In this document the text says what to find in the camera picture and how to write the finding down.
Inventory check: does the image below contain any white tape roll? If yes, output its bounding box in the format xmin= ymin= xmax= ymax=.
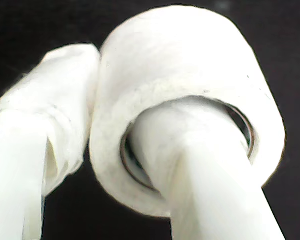
xmin=88 ymin=4 xmax=287 ymax=218

